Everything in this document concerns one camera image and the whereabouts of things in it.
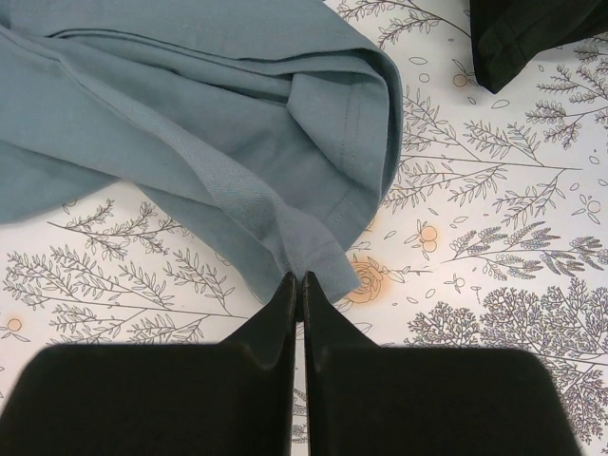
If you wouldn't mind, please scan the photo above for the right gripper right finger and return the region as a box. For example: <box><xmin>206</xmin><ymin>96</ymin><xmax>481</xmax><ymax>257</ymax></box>
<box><xmin>302</xmin><ymin>273</ymin><xmax>580</xmax><ymax>455</ymax></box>

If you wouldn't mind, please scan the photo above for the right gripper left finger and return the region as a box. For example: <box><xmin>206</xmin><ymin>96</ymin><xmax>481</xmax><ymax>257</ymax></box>
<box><xmin>1</xmin><ymin>275</ymin><xmax>297</xmax><ymax>455</ymax></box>

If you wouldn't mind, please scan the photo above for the blue-grey t shirt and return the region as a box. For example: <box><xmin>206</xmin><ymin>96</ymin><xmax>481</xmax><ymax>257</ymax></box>
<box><xmin>1</xmin><ymin>1</ymin><xmax>403</xmax><ymax>301</ymax></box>

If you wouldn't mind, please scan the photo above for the black t shirt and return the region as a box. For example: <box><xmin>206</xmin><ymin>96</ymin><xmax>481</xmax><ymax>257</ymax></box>
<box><xmin>469</xmin><ymin>0</ymin><xmax>607</xmax><ymax>94</ymax></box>

